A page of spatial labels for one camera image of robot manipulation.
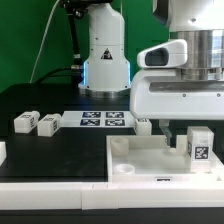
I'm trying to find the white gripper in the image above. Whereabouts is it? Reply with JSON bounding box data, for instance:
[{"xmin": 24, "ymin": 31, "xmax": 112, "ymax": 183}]
[{"xmin": 130, "ymin": 69, "xmax": 224, "ymax": 145}]

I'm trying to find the white square tabletop part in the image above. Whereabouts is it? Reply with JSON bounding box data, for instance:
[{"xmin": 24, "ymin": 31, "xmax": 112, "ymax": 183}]
[{"xmin": 106, "ymin": 135, "xmax": 224, "ymax": 184}]

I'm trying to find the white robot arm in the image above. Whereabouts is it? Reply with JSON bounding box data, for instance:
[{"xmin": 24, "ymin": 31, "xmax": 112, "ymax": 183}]
[{"xmin": 79, "ymin": 0, "xmax": 224, "ymax": 124}]

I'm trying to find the white tag sheet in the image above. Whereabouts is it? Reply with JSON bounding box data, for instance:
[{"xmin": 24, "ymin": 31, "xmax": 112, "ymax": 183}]
[{"xmin": 61, "ymin": 111, "xmax": 134, "ymax": 128}]

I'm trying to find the white obstacle fence left bar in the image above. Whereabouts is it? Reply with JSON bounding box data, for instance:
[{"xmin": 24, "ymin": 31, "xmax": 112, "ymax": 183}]
[{"xmin": 0, "ymin": 142, "xmax": 7, "ymax": 166}]

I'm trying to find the black cable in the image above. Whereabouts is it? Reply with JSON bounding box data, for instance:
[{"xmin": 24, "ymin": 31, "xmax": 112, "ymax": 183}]
[{"xmin": 34, "ymin": 0, "xmax": 88, "ymax": 84}]

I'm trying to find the white cable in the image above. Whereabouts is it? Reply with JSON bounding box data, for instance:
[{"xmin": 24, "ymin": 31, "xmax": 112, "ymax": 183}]
[{"xmin": 29, "ymin": 0, "xmax": 62, "ymax": 84}]

